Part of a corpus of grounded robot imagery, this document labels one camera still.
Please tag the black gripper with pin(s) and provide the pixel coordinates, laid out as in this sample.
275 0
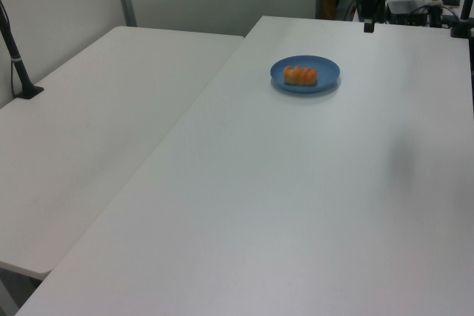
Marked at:
367 5

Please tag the blue round plate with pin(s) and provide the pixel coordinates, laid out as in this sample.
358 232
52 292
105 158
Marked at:
322 68

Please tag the black electronics box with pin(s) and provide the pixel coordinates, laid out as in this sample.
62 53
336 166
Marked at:
407 10

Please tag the black camera pole with base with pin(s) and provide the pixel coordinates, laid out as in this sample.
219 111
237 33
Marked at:
15 55

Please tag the orange glazed bread loaf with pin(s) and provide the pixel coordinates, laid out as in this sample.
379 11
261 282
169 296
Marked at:
300 75

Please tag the black pole with table clamp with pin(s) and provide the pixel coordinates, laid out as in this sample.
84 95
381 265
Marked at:
461 21

